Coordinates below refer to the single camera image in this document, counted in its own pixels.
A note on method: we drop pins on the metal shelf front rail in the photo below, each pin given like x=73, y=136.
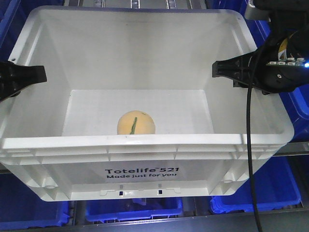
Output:
x=293, y=149

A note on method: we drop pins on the yellow round plush toy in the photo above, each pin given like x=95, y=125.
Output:
x=135, y=122

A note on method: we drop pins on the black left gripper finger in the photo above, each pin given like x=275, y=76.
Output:
x=14, y=78

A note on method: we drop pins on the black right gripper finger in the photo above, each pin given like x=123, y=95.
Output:
x=238, y=69

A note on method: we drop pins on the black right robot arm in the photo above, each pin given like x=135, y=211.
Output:
x=285, y=17

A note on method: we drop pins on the blue bin lower middle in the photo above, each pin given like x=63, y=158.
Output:
x=132, y=209

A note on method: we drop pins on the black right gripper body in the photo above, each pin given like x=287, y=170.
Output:
x=284, y=66

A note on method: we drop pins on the blue bin top left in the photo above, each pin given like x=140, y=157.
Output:
x=13, y=14

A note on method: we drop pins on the blue bin lower left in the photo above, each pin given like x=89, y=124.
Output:
x=21, y=208

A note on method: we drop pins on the white plastic tote box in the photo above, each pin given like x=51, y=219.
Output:
x=60, y=137

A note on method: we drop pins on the blue bin lower right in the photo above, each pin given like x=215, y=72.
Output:
x=275, y=188

